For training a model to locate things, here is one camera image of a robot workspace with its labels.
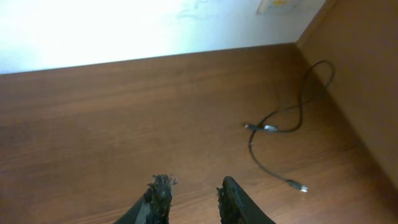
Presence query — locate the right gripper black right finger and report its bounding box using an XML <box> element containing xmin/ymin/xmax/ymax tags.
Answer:
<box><xmin>217</xmin><ymin>176</ymin><xmax>275</xmax><ymax>224</ymax></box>

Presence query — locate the white wall plate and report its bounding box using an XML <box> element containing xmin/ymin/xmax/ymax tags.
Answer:
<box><xmin>256</xmin><ymin>0</ymin><xmax>303</xmax><ymax>14</ymax></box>

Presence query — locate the wooden side panel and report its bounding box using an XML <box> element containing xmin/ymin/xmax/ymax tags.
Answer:
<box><xmin>297</xmin><ymin>0</ymin><xmax>397</xmax><ymax>184</ymax></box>

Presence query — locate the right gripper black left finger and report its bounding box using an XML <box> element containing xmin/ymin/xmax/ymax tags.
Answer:
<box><xmin>114</xmin><ymin>174</ymin><xmax>178</xmax><ymax>224</ymax></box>

